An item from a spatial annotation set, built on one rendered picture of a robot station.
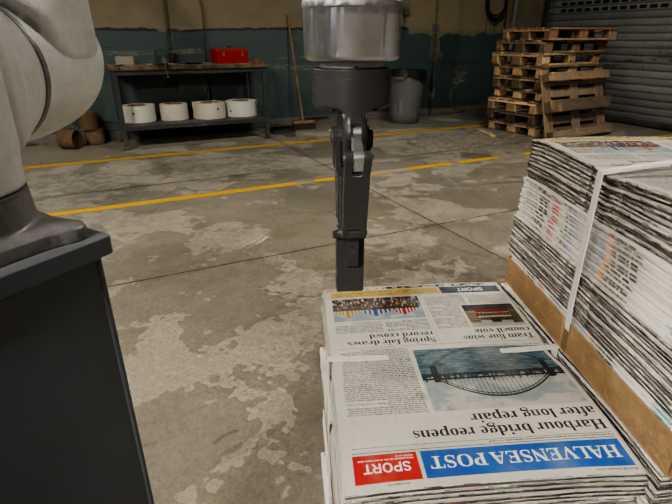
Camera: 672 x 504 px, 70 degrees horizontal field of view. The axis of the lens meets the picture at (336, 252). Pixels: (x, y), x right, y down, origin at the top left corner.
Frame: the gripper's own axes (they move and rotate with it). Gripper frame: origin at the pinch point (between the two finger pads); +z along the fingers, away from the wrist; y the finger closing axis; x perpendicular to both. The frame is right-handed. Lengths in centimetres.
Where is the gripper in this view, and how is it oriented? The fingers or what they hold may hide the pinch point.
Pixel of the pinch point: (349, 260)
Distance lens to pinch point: 53.6
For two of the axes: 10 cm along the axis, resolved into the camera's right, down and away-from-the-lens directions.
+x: -10.0, 0.4, -0.8
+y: -0.9, -4.0, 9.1
